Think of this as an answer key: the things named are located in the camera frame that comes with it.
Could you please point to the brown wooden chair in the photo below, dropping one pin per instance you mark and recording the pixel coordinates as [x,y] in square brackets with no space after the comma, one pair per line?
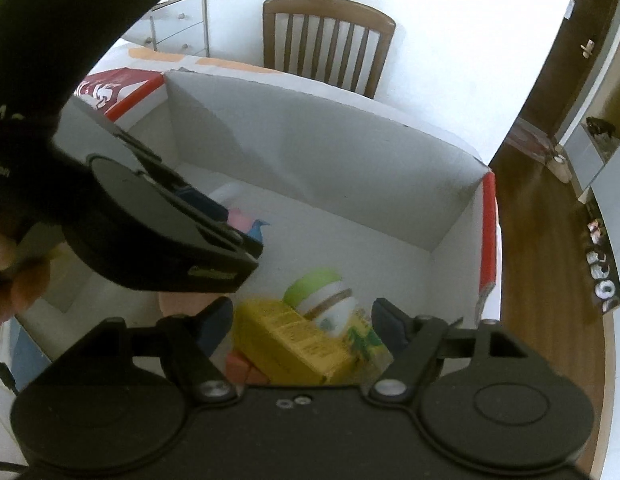
[330,15]

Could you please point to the pink block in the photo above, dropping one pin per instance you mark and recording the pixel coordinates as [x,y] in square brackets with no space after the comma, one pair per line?
[242,367]

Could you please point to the red and white cardboard box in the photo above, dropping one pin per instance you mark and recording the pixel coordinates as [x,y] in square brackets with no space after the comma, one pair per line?
[315,160]

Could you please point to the yellow green printed packet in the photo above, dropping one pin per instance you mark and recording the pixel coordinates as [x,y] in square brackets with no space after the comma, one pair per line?
[370,350]

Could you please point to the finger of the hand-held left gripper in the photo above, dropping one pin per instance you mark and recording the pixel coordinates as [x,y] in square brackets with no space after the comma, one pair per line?
[200,200]
[240,244]

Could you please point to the small blue item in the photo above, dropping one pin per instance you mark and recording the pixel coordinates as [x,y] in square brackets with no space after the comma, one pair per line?
[260,230]

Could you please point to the yellow carton box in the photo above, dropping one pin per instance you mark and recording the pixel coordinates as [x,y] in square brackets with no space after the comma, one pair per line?
[285,340]

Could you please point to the green lid white bottle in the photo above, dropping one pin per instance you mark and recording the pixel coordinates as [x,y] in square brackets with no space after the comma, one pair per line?
[315,290]

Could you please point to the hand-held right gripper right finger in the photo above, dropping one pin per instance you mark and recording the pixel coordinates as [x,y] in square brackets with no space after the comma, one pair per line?
[389,325]

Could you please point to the white drawer cabinet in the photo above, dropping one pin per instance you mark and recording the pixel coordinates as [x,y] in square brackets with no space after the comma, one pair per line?
[180,25]

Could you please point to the pair of slippers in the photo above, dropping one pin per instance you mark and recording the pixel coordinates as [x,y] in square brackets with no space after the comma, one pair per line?
[559,165]

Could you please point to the dark brown door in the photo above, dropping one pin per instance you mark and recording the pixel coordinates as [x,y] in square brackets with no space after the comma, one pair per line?
[579,60]

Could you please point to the person's left hand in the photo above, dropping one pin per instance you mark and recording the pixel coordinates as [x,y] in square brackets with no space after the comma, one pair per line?
[25,285]

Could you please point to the red white printed paper sheet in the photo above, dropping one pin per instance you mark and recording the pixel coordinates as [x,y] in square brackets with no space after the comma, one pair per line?
[115,90]

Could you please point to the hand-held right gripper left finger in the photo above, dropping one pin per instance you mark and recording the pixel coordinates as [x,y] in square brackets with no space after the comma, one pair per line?
[215,325]

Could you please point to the small pink piece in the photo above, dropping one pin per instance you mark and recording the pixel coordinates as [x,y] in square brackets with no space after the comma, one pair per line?
[240,222]

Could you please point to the white wall cabinet unit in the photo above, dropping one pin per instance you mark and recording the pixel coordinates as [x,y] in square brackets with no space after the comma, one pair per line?
[594,170]

